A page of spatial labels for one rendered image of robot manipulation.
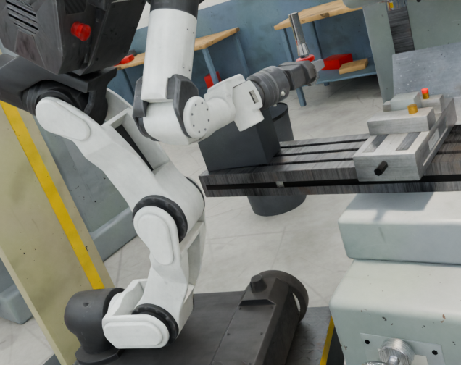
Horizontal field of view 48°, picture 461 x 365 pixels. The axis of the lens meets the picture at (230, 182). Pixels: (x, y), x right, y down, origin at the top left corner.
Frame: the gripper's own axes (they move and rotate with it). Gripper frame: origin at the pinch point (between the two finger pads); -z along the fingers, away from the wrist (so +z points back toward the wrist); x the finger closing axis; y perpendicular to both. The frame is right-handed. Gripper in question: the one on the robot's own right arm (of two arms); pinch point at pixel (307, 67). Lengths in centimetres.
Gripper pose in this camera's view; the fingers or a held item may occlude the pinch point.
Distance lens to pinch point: 135.6
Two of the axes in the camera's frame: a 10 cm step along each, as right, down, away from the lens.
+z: -7.5, 4.5, -4.8
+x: -5.8, -1.2, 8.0
